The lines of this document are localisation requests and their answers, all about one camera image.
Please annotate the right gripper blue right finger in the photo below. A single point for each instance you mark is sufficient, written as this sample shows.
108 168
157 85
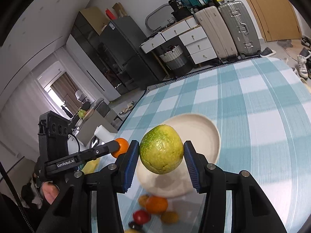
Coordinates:
193 165

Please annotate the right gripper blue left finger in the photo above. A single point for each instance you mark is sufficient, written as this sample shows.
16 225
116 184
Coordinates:
129 165

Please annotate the orange tangerine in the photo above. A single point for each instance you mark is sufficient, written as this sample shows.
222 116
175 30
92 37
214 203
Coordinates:
123 147
156 205

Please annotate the green yellow guava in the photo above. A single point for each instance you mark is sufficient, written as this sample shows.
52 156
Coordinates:
161 150

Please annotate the brown longan fruit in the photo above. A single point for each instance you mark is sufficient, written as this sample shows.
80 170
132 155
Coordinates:
143 200
169 217

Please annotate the red cherry tomato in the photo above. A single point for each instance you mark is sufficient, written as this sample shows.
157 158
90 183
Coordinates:
141 217

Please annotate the dark purple plum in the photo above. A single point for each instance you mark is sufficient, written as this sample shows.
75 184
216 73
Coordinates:
134 226

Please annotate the person's left hand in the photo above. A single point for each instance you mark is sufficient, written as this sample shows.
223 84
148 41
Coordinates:
49 191

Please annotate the cream round plate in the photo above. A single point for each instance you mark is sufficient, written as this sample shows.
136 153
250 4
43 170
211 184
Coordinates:
205 137

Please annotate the white paper towel roll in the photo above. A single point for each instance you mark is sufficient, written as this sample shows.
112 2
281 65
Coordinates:
103 134

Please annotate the teal checkered tablecloth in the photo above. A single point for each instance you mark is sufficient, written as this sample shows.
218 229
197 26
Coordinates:
262 112

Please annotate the woven laundry basket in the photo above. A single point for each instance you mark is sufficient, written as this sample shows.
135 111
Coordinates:
176 60

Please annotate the white drawer desk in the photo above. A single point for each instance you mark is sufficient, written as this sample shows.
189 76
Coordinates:
189 35

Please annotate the silver suitcase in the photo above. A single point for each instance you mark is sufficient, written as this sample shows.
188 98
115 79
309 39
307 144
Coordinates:
241 28

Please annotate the black refrigerator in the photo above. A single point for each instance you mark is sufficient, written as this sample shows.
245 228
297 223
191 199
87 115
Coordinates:
123 38

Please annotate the beige suitcase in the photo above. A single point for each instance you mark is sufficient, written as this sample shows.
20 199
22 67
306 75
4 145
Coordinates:
217 32

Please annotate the white grey sneaker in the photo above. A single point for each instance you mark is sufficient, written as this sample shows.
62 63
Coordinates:
302 68

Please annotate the wooden door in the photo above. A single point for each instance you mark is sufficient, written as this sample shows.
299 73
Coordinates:
276 19

